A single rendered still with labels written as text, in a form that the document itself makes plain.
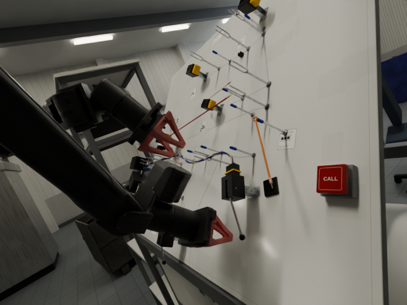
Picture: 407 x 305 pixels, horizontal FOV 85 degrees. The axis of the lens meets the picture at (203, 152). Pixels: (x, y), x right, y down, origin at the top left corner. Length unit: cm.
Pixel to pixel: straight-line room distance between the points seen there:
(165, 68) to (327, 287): 1093
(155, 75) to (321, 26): 1030
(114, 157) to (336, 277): 921
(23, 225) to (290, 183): 471
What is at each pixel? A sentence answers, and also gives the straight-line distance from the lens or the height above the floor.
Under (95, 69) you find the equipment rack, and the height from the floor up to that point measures 183.
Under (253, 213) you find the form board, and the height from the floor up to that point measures 103.
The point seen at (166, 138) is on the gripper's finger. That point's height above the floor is 129.
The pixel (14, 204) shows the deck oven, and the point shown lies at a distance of 494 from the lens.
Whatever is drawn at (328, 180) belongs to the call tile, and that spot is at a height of 111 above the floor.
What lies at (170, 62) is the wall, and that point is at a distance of 1141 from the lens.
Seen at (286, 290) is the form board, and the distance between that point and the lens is 54.
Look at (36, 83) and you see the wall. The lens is 1003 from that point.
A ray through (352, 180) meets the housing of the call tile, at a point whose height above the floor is 110.
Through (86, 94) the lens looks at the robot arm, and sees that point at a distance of 50.
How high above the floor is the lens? 128
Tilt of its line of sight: 6 degrees down
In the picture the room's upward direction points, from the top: 23 degrees counter-clockwise
